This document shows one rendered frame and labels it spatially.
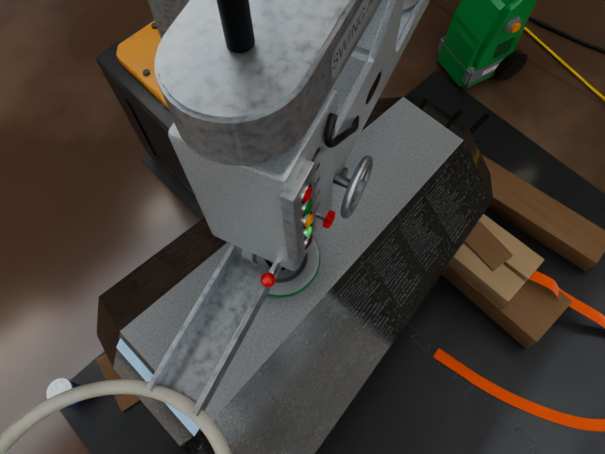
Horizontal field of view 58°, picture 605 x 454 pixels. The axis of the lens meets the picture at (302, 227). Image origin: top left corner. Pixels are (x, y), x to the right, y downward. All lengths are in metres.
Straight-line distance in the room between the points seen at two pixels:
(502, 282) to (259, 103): 1.71
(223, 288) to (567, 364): 1.66
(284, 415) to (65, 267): 1.48
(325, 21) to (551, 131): 2.30
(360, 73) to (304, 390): 0.87
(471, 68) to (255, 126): 2.26
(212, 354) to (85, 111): 2.09
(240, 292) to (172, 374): 0.23
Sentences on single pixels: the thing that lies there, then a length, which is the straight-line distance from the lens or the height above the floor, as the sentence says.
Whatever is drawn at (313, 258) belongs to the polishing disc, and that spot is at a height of 0.92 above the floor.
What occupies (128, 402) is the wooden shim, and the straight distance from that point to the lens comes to 2.43.
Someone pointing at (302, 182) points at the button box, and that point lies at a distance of 0.87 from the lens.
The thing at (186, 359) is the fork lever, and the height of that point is 1.12.
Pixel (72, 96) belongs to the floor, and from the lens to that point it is 3.21.
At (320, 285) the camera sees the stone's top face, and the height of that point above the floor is 0.87.
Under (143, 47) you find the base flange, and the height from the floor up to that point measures 0.78.
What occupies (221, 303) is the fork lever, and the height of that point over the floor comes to 1.12.
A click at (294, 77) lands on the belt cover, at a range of 0.75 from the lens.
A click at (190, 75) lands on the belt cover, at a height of 1.74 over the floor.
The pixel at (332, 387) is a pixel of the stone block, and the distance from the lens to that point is 1.63.
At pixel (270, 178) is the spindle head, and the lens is 0.85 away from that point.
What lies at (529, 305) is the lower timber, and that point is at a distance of 2.41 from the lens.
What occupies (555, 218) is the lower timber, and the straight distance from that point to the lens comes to 2.62.
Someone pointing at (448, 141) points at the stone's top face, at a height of 0.87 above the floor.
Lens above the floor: 2.31
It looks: 66 degrees down
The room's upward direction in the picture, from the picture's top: 4 degrees counter-clockwise
